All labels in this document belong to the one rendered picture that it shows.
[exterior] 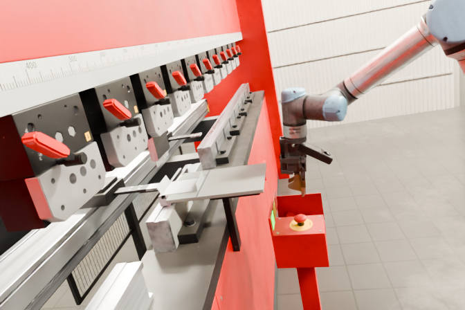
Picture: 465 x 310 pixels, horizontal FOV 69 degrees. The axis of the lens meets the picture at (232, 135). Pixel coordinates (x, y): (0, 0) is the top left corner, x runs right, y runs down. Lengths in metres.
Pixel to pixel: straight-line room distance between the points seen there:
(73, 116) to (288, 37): 4.07
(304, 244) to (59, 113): 0.79
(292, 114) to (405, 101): 3.91
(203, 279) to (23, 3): 0.63
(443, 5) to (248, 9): 2.30
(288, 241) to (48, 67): 0.81
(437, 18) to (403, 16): 3.90
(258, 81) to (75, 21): 2.49
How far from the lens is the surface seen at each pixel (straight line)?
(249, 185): 0.91
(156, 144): 0.95
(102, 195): 1.06
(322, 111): 1.00
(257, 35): 3.03
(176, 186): 1.01
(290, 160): 1.10
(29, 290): 0.92
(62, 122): 0.58
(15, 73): 0.53
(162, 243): 0.95
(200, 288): 0.82
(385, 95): 4.81
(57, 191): 0.55
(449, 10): 0.87
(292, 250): 1.12
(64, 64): 0.62
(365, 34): 4.65
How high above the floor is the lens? 1.38
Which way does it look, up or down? 16 degrees down
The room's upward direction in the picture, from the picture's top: 11 degrees counter-clockwise
